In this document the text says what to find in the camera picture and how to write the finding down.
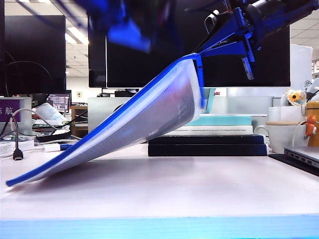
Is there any teal spine book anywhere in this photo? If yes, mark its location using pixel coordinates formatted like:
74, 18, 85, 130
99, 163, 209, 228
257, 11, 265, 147
185, 116, 253, 126

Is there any black monitor with glossy bezel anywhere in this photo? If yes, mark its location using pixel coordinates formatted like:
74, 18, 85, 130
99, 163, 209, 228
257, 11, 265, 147
87, 14, 108, 88

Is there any small background monitor with code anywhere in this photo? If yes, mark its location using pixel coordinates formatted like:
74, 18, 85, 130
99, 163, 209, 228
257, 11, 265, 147
46, 93, 72, 113

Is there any grey arched cable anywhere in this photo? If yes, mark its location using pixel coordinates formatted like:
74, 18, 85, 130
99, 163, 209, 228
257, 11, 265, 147
11, 108, 59, 131

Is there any large black matte monitor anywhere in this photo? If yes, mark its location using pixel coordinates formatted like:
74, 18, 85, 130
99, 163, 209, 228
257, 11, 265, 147
0, 15, 67, 97

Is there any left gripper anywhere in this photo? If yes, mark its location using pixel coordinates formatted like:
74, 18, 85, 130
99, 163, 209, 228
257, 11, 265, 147
86, 0, 153, 53

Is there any transparent file bag blue zipper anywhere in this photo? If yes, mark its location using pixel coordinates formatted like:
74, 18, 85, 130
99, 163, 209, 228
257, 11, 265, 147
5, 52, 208, 187

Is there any black HDMI cable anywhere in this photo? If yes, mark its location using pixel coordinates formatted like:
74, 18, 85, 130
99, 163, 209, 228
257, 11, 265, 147
9, 116, 24, 161

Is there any white adapter with blue plug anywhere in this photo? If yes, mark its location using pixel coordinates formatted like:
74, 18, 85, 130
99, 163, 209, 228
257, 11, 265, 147
44, 143, 75, 152

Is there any thin dark navy book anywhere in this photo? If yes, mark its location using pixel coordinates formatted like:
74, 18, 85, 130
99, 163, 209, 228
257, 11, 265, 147
148, 134, 266, 145

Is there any brown wooden cabinet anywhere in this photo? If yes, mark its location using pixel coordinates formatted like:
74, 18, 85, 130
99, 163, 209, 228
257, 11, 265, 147
71, 105, 89, 138

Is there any white plastic tube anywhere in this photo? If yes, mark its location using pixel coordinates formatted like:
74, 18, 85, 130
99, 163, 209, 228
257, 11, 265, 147
36, 102, 69, 125

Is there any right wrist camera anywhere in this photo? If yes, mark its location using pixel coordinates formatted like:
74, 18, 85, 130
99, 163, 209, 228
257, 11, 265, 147
203, 9, 234, 35

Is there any white mug with wooden lid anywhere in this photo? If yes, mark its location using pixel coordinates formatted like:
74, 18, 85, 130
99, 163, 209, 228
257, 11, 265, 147
254, 120, 310, 154

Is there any white square box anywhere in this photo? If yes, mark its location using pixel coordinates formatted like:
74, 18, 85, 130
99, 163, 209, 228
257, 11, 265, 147
268, 106, 307, 122

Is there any silver laptop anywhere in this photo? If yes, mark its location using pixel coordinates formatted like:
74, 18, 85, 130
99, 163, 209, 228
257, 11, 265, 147
284, 146, 319, 169

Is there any white plush figure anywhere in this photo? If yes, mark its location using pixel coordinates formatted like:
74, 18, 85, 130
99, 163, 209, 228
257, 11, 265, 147
303, 78, 319, 102

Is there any purple sign in acrylic stand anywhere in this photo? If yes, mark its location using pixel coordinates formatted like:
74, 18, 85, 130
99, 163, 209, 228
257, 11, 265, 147
0, 97, 33, 136

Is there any white thin charging cable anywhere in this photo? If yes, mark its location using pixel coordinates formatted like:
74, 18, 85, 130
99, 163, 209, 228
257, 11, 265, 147
292, 121, 307, 147

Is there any black round flat object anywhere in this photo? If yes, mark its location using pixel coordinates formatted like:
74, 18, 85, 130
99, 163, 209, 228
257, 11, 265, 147
36, 129, 72, 143

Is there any stack of white papers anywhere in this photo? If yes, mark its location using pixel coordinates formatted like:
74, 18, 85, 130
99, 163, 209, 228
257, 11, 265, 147
0, 139, 35, 158

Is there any blue booklet with white characters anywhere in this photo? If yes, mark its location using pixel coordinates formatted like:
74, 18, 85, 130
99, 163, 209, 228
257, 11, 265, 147
146, 63, 199, 141

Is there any white panel board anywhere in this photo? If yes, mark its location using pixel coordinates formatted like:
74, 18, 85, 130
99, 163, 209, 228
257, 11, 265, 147
290, 44, 314, 91

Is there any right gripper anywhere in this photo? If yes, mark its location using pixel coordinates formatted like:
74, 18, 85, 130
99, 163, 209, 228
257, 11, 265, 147
195, 3, 266, 81

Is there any sunflower plush toy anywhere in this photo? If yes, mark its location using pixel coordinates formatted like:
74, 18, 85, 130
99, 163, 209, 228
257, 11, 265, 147
280, 89, 307, 107

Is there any white spine book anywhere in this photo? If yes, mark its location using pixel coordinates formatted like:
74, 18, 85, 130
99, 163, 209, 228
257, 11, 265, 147
164, 125, 254, 136

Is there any black AOC computer monitor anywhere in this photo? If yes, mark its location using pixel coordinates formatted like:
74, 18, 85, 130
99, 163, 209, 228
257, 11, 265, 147
106, 0, 292, 88

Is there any orange fox figurine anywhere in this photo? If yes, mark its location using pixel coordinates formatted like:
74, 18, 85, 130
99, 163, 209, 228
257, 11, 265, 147
303, 115, 319, 137

